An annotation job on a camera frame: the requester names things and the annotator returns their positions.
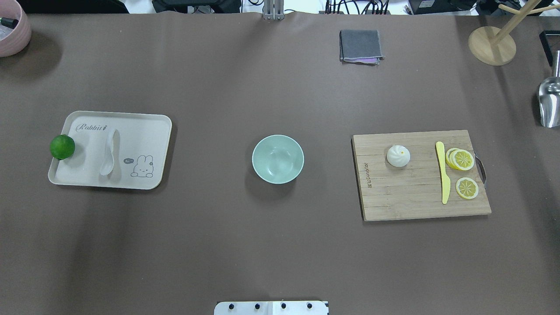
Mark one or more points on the wooden mug tree stand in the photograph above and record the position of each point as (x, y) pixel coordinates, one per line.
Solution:
(494, 46)

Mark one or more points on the green lime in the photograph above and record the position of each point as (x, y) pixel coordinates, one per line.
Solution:
(62, 147)

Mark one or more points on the mint green bowl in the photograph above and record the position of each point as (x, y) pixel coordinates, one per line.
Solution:
(278, 159)

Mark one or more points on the black frame object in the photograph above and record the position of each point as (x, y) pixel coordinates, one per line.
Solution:
(550, 43)

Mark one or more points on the folded grey cloth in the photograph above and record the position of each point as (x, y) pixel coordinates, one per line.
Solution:
(360, 47)

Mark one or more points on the white ceramic soup spoon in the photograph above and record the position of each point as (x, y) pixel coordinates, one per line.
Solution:
(109, 158)

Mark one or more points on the metal scoop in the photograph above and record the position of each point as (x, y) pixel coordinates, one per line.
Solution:
(549, 96)

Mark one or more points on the yellow plastic knife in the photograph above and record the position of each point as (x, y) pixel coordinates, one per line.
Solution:
(445, 180)

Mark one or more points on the single lemon slice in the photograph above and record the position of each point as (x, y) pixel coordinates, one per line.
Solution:
(467, 188)

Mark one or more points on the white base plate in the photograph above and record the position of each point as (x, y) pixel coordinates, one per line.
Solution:
(272, 308)

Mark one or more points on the beige rabbit tray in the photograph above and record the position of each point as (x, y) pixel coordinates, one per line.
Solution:
(141, 145)

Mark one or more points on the pink bowl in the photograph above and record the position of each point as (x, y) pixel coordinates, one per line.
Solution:
(15, 28)

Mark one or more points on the metal clamp bracket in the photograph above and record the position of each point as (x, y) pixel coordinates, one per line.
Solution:
(273, 10)

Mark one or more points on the white steamed bun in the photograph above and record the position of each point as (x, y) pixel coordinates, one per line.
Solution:
(398, 156)

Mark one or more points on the stacked lemon slices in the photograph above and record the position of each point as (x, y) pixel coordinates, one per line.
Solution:
(459, 159)

